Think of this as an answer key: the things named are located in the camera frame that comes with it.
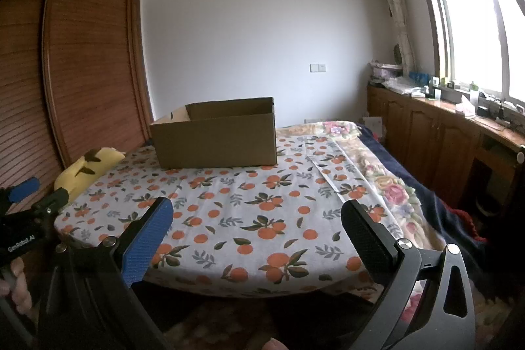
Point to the wooden wardrobe door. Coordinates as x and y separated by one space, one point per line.
72 79

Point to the person's left hand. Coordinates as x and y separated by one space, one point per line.
19 292

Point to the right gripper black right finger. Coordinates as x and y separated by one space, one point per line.
387 259

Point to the brown cardboard box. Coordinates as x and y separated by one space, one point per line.
226 133

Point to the white wall switch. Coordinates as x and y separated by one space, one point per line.
317 68

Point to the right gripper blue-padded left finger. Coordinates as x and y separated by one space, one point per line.
140 241

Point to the person's right hand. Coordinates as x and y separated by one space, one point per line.
274 344

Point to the dark blue blanket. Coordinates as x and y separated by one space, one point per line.
455 226

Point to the window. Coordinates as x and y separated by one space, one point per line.
480 45

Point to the floral quilt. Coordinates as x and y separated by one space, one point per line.
397 196

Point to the orange-print white bedsheet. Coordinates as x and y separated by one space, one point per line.
246 232

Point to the yellow plush pillow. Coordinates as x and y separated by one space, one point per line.
86 170

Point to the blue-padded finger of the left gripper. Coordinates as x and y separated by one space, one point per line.
23 190

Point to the wooden sideboard cabinet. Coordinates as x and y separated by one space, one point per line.
470 163

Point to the clutter on sideboard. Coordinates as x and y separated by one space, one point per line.
425 86

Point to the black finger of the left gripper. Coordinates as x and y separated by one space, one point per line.
52 203

